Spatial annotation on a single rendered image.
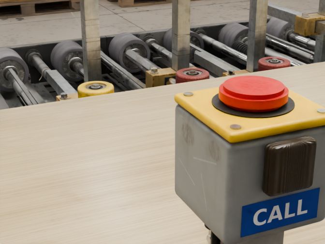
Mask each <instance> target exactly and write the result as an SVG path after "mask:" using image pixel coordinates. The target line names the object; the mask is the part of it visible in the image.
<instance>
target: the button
mask: <svg viewBox="0 0 325 244"><path fill-rule="evenodd" d="M288 94H289V90H288V88H287V87H286V86H285V85H284V84H283V83H282V82H280V81H278V80H276V79H273V78H269V77H264V76H237V77H233V78H230V79H228V80H226V81H224V83H222V84H221V85H220V86H219V99H220V100H221V101H222V102H223V103H224V104H225V105H226V106H228V107H230V108H233V109H236V110H240V111H245V112H268V111H273V110H276V109H278V108H280V107H282V106H283V105H285V104H286V103H287V102H288Z"/></svg>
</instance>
